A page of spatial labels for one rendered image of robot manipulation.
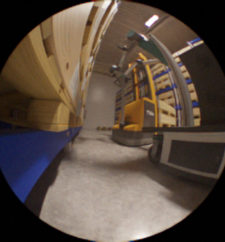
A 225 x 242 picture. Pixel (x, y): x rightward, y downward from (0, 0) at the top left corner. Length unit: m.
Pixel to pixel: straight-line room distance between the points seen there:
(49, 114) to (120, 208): 0.41
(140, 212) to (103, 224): 0.14
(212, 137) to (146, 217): 0.40
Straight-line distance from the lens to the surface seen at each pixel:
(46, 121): 0.26
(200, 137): 0.43
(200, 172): 0.47
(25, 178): 0.21
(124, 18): 7.57
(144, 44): 1.24
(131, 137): 1.16
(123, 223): 0.32
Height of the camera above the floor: 0.31
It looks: 5 degrees up
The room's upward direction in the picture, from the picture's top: 3 degrees clockwise
